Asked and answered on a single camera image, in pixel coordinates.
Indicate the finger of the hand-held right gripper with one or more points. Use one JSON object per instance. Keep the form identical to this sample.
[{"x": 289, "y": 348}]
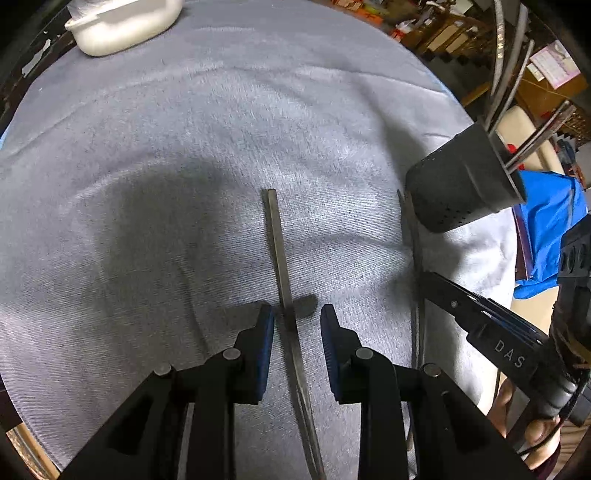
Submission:
[
  {"x": 455, "y": 307},
  {"x": 517, "y": 325}
]

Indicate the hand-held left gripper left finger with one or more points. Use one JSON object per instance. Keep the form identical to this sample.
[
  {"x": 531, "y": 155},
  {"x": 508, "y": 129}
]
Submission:
[{"x": 265, "y": 332}]

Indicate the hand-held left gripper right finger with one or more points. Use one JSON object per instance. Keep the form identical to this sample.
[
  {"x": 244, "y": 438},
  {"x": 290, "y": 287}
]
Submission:
[{"x": 328, "y": 337}]

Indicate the dark metal utensil holder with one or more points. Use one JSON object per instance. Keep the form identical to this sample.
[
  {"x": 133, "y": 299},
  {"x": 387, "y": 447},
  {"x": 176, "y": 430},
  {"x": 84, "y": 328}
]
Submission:
[{"x": 452, "y": 184}]

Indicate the person's right hand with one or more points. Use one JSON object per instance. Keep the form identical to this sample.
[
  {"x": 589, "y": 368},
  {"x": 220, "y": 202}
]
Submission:
[{"x": 538, "y": 438}]

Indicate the purple box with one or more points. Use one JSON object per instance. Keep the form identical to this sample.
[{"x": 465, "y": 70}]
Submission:
[{"x": 522, "y": 244}]

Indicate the blue shirt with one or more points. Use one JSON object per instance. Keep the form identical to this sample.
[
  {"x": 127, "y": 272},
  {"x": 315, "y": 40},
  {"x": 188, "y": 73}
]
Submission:
[{"x": 547, "y": 217}]

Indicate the grey table cloth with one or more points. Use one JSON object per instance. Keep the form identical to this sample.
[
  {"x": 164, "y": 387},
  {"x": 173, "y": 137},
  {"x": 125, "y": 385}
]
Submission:
[{"x": 184, "y": 138}]

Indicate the light blue table cover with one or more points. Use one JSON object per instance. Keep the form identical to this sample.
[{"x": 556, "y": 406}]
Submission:
[{"x": 445, "y": 87}]

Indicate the wooden bench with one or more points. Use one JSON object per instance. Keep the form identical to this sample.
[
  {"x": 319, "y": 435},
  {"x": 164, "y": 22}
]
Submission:
[{"x": 455, "y": 32}]

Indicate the wall calendar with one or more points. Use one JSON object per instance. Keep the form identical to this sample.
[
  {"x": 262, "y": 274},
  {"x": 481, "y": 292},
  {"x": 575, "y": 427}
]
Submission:
[{"x": 556, "y": 64}]

